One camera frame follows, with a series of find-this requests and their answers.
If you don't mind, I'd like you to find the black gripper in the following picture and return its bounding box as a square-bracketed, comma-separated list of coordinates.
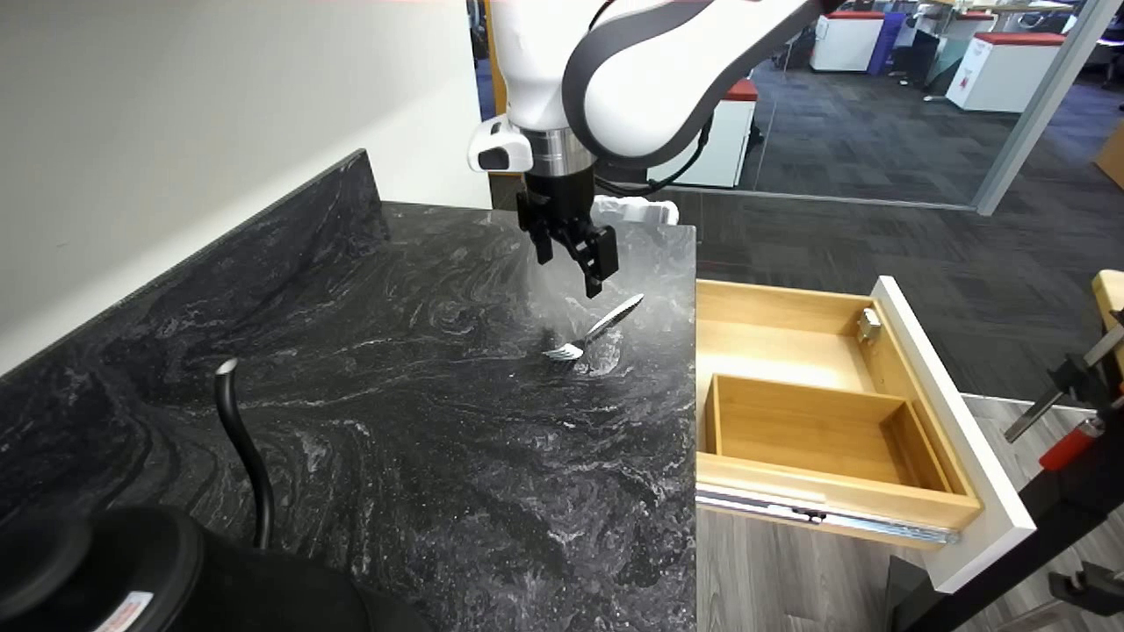
[515, 170, 623, 302]

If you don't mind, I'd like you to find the silver metal fork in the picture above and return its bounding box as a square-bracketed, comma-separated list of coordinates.
[539, 290, 649, 370]

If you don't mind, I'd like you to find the wooden drawer with white front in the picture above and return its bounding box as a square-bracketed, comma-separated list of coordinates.
[691, 273, 1041, 598]

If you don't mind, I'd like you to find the grey trash bin clear bag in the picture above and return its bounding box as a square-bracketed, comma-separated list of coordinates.
[589, 193, 685, 228]

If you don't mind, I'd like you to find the white cabinet with red top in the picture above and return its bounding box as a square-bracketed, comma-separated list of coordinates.
[685, 76, 762, 189]
[942, 28, 1068, 121]
[813, 8, 890, 76]

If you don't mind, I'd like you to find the wooden organizer tray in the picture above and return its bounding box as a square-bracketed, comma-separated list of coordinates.
[698, 371, 960, 496]

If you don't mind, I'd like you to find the black and orange bar clamp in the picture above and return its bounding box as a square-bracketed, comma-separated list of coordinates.
[1000, 328, 1124, 479]

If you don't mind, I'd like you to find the black round countertop appliance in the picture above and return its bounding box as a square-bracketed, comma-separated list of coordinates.
[0, 499, 214, 632]

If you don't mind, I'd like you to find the light wooden block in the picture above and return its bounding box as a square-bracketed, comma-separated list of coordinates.
[1088, 267, 1124, 379]

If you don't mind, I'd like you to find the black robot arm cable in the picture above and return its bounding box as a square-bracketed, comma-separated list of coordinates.
[644, 109, 721, 193]

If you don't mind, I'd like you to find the small metal drawer bracket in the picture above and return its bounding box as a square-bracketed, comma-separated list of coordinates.
[851, 307, 890, 345]

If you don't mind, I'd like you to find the thick black cable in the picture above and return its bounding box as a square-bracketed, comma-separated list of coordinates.
[212, 358, 280, 555]

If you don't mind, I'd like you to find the grey metal partition post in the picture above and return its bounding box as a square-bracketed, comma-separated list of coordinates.
[968, 0, 1124, 221]

